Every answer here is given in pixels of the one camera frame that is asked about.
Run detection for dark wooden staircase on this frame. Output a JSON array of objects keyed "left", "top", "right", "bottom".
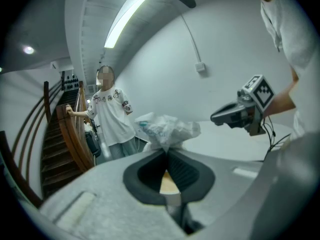
[{"left": 0, "top": 80, "right": 101, "bottom": 208}]

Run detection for round ceiling spotlight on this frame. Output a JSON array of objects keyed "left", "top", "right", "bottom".
[{"left": 22, "top": 44, "right": 36, "bottom": 56}]

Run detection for person's grey shirt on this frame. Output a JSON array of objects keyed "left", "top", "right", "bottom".
[{"left": 258, "top": 0, "right": 320, "bottom": 140}]

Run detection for black bag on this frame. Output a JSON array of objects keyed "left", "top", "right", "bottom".
[{"left": 84, "top": 130, "right": 102, "bottom": 158}]

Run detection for ceiling tube light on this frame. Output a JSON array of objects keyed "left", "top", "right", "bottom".
[{"left": 103, "top": 0, "right": 155, "bottom": 50}]

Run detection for white wall conduit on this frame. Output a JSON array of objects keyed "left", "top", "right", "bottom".
[{"left": 179, "top": 13, "right": 203, "bottom": 64}]

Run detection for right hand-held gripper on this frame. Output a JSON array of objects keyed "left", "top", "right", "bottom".
[{"left": 210, "top": 74, "right": 276, "bottom": 137}]

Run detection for person's right forearm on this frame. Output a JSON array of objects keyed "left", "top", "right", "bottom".
[{"left": 262, "top": 65, "right": 300, "bottom": 119}]

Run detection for white plastic bag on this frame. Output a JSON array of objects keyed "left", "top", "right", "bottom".
[{"left": 134, "top": 111, "right": 202, "bottom": 153}]

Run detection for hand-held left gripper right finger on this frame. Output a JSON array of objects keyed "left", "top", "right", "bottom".
[{"left": 167, "top": 148, "right": 265, "bottom": 235}]

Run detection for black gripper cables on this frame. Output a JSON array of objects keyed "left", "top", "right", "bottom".
[{"left": 259, "top": 115, "right": 294, "bottom": 160}]

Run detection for white wall box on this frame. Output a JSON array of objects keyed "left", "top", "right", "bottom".
[{"left": 194, "top": 61, "right": 207, "bottom": 73}]

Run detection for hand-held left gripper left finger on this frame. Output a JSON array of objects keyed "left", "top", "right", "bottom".
[{"left": 39, "top": 149, "right": 187, "bottom": 240}]

